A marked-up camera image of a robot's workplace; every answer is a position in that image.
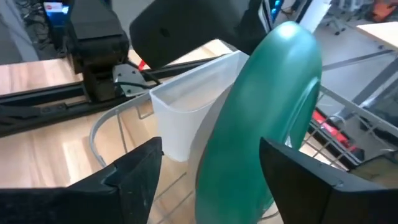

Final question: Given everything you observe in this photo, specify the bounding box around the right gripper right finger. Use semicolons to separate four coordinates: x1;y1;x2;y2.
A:
259;136;398;224

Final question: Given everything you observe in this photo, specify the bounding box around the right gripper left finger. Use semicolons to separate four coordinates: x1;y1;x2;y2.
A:
0;136;165;224

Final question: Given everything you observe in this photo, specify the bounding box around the dark green plate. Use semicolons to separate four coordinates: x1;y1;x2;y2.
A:
194;21;323;224

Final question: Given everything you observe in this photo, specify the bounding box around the translucent white utensil cup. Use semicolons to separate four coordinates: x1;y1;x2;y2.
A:
149;50;250;163

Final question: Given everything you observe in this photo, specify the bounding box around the wooden table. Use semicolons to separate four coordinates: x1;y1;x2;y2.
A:
355;21;398;52

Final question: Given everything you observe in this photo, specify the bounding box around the wire dish rack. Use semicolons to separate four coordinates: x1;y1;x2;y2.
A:
89;83;398;224

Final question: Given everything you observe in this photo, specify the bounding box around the black aluminium table frame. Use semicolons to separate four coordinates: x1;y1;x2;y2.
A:
0;52;228;138

